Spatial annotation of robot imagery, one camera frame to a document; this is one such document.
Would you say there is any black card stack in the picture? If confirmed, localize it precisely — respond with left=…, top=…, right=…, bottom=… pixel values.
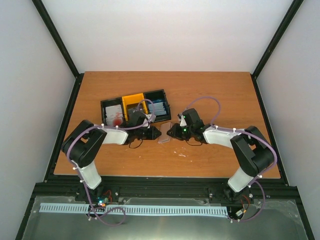
left=126, top=104, right=144, bottom=116

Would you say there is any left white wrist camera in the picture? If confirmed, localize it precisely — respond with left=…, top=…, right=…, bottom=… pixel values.
left=143, top=113, right=156, bottom=123

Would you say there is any pink leather card holder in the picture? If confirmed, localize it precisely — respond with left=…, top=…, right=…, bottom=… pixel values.
left=158, top=122, right=172, bottom=144

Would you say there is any light blue slotted cable duct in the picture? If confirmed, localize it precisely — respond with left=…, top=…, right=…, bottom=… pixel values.
left=39, top=203, right=228, bottom=218

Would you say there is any left black frame post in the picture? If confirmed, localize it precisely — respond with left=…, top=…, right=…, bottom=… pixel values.
left=31, top=0, right=85, bottom=80

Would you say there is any left controller board with wires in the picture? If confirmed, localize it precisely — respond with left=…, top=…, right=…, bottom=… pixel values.
left=97, top=190, right=113, bottom=207

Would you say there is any right connector with wires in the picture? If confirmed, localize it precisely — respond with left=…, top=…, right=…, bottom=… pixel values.
left=235, top=195, right=251, bottom=220

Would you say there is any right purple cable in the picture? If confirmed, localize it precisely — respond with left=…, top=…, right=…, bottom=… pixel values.
left=184, top=96, right=278, bottom=223

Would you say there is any blue card stack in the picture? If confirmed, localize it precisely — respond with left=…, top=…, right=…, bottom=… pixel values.
left=147, top=99, right=167, bottom=116

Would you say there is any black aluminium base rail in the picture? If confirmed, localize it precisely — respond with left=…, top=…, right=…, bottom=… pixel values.
left=34, top=176, right=300, bottom=208

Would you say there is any right black frame post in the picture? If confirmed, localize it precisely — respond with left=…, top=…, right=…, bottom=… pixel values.
left=251, top=0, right=305, bottom=78

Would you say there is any right black card bin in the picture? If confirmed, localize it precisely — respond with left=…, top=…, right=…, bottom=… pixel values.
left=143, top=89, right=172, bottom=123

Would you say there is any black card bin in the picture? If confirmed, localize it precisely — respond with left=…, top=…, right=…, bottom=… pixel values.
left=143, top=89, right=172, bottom=123
left=100, top=97, right=125, bottom=127

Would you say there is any left black card bin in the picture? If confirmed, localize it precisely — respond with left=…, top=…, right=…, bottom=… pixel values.
left=100, top=97, right=125, bottom=127

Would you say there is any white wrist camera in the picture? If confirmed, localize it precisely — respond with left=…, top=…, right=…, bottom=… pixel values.
left=143, top=113, right=156, bottom=123
left=178, top=113, right=187, bottom=127

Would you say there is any white red card stack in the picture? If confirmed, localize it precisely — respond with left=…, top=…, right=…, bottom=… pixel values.
left=104, top=104, right=124, bottom=127

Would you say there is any yellow middle card bin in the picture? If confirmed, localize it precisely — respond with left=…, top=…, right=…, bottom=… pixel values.
left=121, top=93, right=149, bottom=121

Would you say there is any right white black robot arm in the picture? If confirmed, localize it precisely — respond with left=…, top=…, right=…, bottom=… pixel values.
left=167, top=108, right=277, bottom=202

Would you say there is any black frame post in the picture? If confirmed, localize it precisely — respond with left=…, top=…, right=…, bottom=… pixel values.
left=251, top=0, right=305, bottom=78
left=31, top=0, right=85, bottom=80

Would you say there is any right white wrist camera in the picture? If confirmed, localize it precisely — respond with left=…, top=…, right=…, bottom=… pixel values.
left=178, top=113, right=187, bottom=127

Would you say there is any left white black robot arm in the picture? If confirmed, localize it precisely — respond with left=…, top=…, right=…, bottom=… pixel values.
left=61, top=111, right=162, bottom=202

